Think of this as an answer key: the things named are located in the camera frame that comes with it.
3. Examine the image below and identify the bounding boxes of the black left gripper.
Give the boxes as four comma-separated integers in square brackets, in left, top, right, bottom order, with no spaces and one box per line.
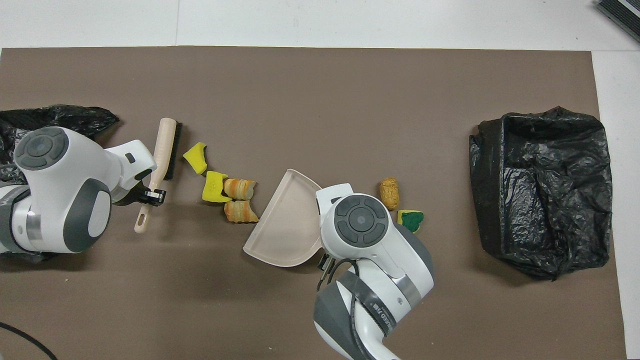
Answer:
[114,182,167,207]

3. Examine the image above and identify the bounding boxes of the beige brush black bristles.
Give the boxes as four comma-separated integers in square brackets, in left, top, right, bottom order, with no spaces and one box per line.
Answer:
[134,117,183,235]

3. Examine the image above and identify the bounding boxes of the yellow wedge sponge piece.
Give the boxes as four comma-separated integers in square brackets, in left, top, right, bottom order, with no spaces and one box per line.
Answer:
[182,141,209,176]

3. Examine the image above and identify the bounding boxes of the yellow notched sponge piece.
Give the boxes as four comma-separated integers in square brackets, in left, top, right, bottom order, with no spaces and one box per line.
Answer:
[201,170,232,204]

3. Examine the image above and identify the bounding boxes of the orange striped bread piece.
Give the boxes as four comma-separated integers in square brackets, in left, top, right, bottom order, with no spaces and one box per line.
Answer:
[223,178,257,201]
[223,200,260,224]

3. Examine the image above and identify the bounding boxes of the beige plastic dustpan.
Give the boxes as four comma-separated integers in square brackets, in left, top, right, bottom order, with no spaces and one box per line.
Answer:
[243,168,325,268]

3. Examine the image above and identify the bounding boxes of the brown oval croquette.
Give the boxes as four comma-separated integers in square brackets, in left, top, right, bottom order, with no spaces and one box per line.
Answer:
[378,177,401,211]

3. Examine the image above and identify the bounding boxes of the green and yellow sponge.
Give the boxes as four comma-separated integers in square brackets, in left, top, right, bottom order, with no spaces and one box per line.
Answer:
[397,209,425,234]

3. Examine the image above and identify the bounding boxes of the black bag with pink bin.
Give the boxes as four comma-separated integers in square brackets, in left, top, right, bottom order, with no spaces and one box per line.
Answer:
[0,104,121,265]

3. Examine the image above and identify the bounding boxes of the black trash bag bin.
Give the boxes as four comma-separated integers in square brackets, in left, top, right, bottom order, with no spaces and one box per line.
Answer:
[469,105,614,281]

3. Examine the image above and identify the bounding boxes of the brown table mat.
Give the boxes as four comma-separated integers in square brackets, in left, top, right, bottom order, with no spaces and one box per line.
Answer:
[0,46,628,360]

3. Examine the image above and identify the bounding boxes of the dark grey ribbed panel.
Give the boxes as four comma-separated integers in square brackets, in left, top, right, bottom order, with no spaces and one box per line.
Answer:
[595,0,640,45]

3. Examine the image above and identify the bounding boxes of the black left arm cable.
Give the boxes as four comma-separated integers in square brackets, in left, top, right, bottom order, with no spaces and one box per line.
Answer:
[0,321,58,360]

